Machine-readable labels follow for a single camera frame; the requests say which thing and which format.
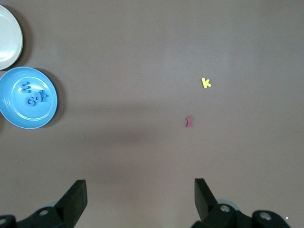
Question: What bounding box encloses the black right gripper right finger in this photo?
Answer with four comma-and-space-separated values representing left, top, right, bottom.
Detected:
190, 178, 292, 228

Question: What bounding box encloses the blue plate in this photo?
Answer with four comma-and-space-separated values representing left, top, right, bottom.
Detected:
0, 66, 58, 129

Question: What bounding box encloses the blue foam letter E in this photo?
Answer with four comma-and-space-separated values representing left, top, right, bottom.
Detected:
20, 81, 32, 94

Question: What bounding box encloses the beige plate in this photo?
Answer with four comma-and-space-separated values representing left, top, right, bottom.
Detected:
0, 4, 24, 71

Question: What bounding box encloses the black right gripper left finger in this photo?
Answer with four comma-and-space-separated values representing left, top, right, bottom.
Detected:
0, 180, 88, 228

